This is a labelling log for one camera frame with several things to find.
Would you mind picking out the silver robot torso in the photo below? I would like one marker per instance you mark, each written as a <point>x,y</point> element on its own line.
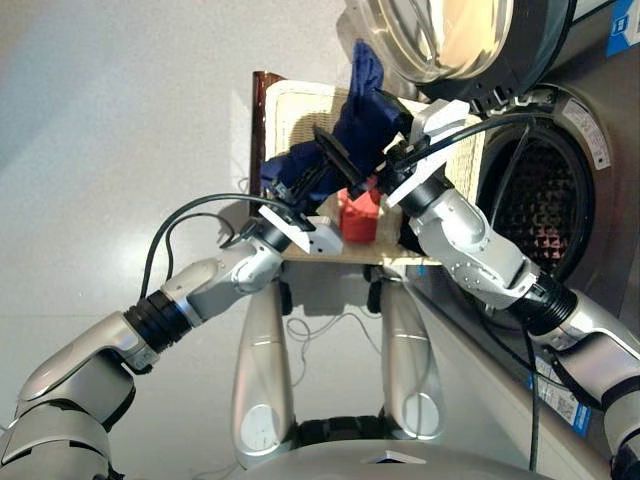
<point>390,465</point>

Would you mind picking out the red cloth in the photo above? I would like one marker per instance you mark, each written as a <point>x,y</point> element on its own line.
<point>357,220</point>

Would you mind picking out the blue energy label sticker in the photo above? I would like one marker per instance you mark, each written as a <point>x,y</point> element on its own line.
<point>562,400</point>

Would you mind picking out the black stand leg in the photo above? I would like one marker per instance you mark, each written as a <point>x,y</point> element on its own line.
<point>374,292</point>
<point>286,300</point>

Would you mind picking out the round glass washing machine door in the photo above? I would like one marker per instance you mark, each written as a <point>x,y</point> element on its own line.
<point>530,55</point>

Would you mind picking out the pale woven laundry basket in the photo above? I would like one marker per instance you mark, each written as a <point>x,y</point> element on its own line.
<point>310,115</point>

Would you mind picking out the dark blue cloth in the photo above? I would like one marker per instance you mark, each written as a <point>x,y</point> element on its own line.
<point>367,120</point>

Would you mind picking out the dark brown basket stand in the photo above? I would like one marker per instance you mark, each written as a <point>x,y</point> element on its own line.
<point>259,125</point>

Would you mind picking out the small blue label sticker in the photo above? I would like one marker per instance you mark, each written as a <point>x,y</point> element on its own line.
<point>622,30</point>

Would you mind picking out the white drum warning sticker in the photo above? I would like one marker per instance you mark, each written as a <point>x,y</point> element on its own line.
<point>590,132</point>

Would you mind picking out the silver robot leg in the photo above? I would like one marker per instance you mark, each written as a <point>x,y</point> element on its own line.
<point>410,360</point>
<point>262,375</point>

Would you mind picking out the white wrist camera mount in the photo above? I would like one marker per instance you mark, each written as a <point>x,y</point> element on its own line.
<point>320,237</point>
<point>445,117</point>

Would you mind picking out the black robot waist joint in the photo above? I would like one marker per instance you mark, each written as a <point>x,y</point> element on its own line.
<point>345,430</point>

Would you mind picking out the grey washing machine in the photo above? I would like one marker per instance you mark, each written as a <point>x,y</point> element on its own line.
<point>610,225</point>

